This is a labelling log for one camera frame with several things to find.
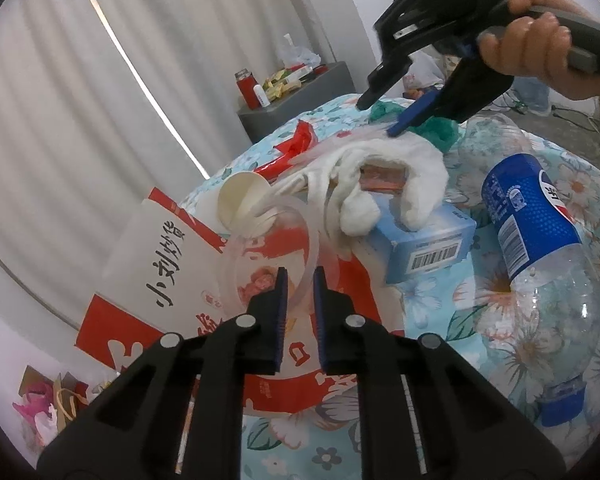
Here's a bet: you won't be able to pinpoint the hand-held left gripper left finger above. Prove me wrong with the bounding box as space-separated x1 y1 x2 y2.
36 267 288 480

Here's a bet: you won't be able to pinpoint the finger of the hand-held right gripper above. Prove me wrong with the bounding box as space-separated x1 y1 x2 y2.
387 57 513 136
355 52 413 111

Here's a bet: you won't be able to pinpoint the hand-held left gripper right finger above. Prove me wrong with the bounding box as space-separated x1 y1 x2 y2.
313 266 567 480

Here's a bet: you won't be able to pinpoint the white cotton glove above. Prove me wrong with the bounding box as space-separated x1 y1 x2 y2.
267 135 451 251

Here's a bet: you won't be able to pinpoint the clear plastic cup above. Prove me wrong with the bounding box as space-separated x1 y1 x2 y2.
219 196 346 331

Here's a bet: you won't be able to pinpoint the blue medicine box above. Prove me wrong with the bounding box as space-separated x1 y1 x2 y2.
362 199 477 285

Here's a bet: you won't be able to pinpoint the clear bottle with blue label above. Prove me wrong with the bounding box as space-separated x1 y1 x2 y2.
450 115 600 428

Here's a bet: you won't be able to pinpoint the colourful trash pile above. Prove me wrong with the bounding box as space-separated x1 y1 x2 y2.
12 365 112 448

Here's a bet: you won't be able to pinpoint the person's right hand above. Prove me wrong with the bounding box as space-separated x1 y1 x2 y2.
479 0 600 102

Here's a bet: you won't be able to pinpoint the green plastic bag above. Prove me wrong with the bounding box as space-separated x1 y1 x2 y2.
370 100 458 151

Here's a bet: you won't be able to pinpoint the white printed plastic bag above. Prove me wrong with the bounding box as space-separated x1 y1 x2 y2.
405 52 451 93

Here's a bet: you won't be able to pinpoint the orange snack packet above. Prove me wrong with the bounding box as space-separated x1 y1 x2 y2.
361 164 411 195

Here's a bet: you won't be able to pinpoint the grey nightstand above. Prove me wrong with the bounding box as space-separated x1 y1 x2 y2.
237 61 356 143

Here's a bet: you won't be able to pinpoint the clear crumpled plastic bag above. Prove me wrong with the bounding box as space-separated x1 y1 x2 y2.
278 33 321 67

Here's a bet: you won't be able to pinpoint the red plastic wrapper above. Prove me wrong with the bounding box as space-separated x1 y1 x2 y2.
259 120 321 178

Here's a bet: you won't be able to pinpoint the yellow snack packets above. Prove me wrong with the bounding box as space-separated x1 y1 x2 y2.
262 71 301 98

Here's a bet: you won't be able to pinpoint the white paper cup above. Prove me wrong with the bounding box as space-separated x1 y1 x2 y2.
216 172 273 238

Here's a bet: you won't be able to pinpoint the red thermos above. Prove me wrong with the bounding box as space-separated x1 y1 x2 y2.
235 69 261 110

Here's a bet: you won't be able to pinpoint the red and white paper bag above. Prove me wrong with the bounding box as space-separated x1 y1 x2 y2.
75 187 406 416

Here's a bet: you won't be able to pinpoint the white curtain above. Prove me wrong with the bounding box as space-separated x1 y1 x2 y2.
0 0 376 311

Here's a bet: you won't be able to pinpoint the black cable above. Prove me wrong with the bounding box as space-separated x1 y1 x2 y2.
490 99 600 123

